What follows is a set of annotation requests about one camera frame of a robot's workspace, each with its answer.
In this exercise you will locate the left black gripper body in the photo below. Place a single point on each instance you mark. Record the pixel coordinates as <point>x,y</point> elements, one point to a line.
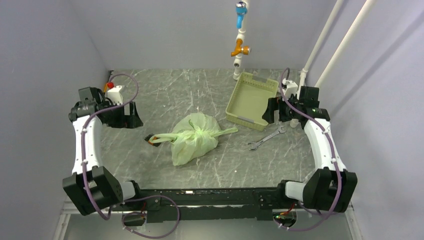
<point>115,118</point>

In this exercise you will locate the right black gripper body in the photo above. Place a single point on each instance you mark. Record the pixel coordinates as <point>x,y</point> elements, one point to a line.
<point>286,112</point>

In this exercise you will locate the light green plastic bag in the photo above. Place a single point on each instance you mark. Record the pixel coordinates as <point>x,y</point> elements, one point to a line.
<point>193,137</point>

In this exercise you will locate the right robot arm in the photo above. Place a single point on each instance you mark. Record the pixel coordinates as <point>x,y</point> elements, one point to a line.
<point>331,186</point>

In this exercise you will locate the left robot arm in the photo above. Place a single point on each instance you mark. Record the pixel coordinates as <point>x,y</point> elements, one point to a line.
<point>91,186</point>

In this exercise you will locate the pale yellow plastic basket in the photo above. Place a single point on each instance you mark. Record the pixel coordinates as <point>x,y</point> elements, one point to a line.
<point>249,99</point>

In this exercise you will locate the orange black hex key set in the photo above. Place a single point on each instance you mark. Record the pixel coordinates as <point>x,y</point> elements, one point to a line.
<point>153,140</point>

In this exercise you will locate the silver wrench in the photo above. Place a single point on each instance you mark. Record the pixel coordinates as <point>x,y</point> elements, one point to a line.
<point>253,145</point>

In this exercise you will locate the orange tap valve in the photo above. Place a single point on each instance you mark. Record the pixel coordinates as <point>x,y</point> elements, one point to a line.
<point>240,48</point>

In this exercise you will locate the blue tap valve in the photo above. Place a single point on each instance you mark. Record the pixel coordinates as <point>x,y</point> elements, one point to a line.
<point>241,10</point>

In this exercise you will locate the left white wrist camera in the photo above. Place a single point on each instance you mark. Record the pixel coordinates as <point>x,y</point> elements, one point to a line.
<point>114,93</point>

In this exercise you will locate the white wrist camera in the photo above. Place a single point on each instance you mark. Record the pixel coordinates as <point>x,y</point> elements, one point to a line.
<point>289,88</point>
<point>114,93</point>

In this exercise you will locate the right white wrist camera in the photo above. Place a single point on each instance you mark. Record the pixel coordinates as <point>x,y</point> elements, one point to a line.
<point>289,88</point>

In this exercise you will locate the orange handled tool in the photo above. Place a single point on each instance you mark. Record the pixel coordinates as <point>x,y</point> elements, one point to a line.
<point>105,88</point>

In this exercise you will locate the white pvc pipe frame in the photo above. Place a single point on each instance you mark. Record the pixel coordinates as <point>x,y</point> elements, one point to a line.
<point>303,73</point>

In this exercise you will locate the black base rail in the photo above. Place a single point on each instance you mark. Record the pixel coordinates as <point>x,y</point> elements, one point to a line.
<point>160,205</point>

